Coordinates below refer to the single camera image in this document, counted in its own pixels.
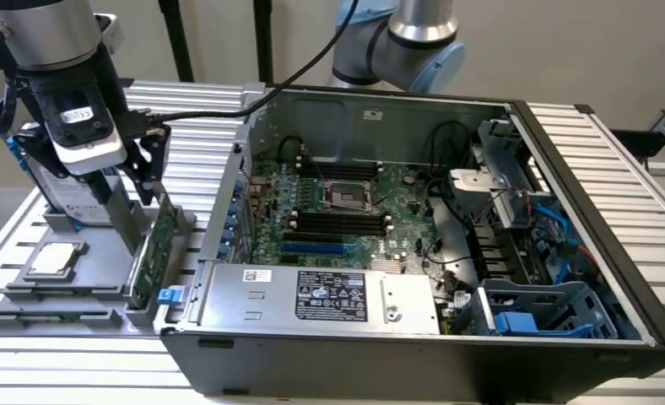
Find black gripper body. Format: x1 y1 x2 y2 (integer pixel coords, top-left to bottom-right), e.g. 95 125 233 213
15 43 143 165

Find green gpu card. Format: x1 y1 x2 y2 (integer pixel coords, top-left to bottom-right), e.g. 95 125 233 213
124 192 185 311

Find black ram slot bank short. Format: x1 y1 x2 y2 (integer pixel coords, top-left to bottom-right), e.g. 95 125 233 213
296 161 379 179

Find black expansion slot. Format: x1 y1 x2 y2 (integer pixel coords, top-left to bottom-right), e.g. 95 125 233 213
283 230 346 243

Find blue expansion slot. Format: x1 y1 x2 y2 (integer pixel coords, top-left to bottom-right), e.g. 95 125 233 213
279 241 350 257

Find black ram slot bank long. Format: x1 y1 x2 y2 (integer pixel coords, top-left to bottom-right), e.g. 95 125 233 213
292 209 394 238

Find silver hard disk blue rails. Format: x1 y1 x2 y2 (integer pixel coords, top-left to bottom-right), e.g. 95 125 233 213
4 134 113 225

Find black stand pole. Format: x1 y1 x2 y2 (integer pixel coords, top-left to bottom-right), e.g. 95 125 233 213
155 0 197 84
251 0 276 84

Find silver cpu chip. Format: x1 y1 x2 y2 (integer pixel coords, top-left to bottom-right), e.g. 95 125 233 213
25 242 91 278

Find grey parts rack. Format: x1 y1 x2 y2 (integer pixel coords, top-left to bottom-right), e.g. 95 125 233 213
0 175 199 339

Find green ram stick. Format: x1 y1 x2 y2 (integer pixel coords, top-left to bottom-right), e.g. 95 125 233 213
0 310 112 325
4 284 120 297

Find blue case latch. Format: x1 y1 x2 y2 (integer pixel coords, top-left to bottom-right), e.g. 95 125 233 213
156 286 188 305

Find cpu socket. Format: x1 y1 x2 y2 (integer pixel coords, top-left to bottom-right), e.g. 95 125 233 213
319 180 378 213

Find silver power supply unit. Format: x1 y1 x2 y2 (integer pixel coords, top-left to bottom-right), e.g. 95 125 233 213
195 262 444 338

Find green motherboard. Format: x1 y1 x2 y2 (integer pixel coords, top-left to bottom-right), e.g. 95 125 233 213
240 159 442 276

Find grey metal drive cage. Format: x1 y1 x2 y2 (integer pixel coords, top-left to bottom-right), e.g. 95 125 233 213
474 118 543 200

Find black open pc case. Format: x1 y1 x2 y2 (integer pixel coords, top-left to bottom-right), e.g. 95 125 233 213
155 82 665 400

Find blue disk bay clip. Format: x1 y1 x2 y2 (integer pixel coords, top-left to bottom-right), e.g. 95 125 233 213
491 310 540 338

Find grey disk bay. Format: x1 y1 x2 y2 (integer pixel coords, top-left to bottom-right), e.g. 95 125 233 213
476 277 619 339

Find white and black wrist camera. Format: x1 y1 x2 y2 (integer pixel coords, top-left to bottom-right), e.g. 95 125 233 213
43 86 129 177

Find black wire loop thin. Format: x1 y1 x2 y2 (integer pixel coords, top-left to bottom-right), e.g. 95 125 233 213
277 134 304 166

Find black camera cable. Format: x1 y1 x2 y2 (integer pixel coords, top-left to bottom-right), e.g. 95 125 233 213
121 0 363 137

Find black wire loop thick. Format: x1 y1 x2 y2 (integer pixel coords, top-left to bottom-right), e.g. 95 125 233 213
428 121 474 170

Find blue sata wire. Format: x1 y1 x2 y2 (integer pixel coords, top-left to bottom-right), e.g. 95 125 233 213
527 201 580 272

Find red wire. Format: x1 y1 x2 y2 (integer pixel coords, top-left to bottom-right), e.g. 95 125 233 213
575 247 599 272

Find black bracket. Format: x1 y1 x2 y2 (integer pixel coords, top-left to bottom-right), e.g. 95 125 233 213
607 128 665 160

